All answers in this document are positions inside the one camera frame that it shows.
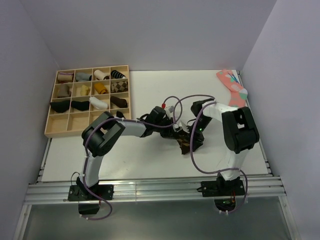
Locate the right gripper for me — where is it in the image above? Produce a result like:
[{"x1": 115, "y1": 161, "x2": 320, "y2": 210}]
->
[{"x1": 182, "y1": 116, "x2": 213, "y2": 152}]

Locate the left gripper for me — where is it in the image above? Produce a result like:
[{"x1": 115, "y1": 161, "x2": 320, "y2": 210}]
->
[{"x1": 153, "y1": 117, "x2": 179, "y2": 139}]

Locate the brown argyle sock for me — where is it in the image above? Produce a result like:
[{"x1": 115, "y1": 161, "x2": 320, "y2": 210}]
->
[{"x1": 176, "y1": 134, "x2": 193, "y2": 155}]

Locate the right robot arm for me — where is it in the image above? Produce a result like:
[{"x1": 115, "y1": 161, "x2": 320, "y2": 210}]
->
[{"x1": 190, "y1": 98, "x2": 260, "y2": 197}]

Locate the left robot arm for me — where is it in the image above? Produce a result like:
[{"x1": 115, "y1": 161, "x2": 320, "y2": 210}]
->
[{"x1": 76, "y1": 106, "x2": 174, "y2": 200}]

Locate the black rolled sock bottom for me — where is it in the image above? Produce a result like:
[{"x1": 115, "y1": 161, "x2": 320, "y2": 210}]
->
[{"x1": 116, "y1": 111, "x2": 126, "y2": 119}]

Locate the dark brown rolled sock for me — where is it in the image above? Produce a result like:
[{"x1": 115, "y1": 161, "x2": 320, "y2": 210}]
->
[{"x1": 110, "y1": 95, "x2": 128, "y2": 108}]

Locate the pink patterned sock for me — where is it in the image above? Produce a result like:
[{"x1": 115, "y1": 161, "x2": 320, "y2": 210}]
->
[{"x1": 216, "y1": 69, "x2": 248, "y2": 108}]

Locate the brown checkered rolled sock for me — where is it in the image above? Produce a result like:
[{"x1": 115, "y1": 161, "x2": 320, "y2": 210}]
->
[{"x1": 110, "y1": 80, "x2": 129, "y2": 94}]

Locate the white rolled sock lower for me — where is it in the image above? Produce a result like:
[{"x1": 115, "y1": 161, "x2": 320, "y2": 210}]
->
[{"x1": 89, "y1": 96, "x2": 109, "y2": 110}]

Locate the white rolled sock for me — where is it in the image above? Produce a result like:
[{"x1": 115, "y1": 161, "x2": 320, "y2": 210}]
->
[
  {"x1": 89, "y1": 96, "x2": 109, "y2": 110},
  {"x1": 93, "y1": 69, "x2": 110, "y2": 80}
]

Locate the black white striped sock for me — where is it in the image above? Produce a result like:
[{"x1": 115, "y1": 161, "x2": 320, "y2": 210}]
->
[{"x1": 110, "y1": 69, "x2": 127, "y2": 79}]

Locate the mustard rolled sock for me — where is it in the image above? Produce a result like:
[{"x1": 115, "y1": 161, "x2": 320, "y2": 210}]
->
[{"x1": 93, "y1": 82, "x2": 109, "y2": 95}]

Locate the white rolled sock top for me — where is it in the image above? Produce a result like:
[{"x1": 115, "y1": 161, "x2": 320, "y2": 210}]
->
[{"x1": 93, "y1": 69, "x2": 110, "y2": 80}]

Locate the pale yellow rolled sock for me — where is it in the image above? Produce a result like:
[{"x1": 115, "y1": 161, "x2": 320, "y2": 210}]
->
[{"x1": 80, "y1": 84, "x2": 91, "y2": 96}]

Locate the wooden compartment tray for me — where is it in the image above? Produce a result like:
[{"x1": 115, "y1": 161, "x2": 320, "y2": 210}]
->
[{"x1": 44, "y1": 65, "x2": 132, "y2": 138}]

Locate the grey rolled sock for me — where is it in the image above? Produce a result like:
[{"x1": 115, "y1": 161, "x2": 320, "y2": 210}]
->
[{"x1": 75, "y1": 72, "x2": 92, "y2": 82}]

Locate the black sock far left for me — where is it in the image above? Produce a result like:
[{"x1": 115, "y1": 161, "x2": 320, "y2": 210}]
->
[{"x1": 50, "y1": 100, "x2": 70, "y2": 114}]

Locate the taupe rolled sock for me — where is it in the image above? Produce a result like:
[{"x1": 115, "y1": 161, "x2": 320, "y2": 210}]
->
[{"x1": 56, "y1": 84, "x2": 71, "y2": 98}]

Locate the beige purple-trim rolled sock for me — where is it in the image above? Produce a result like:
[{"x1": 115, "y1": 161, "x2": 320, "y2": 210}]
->
[{"x1": 57, "y1": 72, "x2": 74, "y2": 83}]

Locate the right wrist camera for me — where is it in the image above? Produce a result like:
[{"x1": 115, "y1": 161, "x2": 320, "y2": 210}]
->
[{"x1": 172, "y1": 121, "x2": 189, "y2": 133}]

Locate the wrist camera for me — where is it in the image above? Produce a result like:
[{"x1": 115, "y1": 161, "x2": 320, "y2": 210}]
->
[
  {"x1": 161, "y1": 103, "x2": 175, "y2": 118},
  {"x1": 172, "y1": 121, "x2": 189, "y2": 133}
]

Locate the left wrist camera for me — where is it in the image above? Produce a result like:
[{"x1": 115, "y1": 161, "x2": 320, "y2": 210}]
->
[{"x1": 161, "y1": 103, "x2": 175, "y2": 118}]

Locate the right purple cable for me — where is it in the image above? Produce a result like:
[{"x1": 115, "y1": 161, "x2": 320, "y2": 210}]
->
[{"x1": 172, "y1": 94, "x2": 249, "y2": 214}]

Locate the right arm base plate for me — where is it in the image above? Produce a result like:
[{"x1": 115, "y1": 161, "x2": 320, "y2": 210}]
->
[{"x1": 196, "y1": 177, "x2": 245, "y2": 212}]

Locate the aluminium rail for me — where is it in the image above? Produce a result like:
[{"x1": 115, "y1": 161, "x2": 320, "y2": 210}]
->
[{"x1": 23, "y1": 175, "x2": 287, "y2": 205}]

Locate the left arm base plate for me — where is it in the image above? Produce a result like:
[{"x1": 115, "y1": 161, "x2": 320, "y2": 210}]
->
[{"x1": 67, "y1": 181, "x2": 114, "y2": 216}]

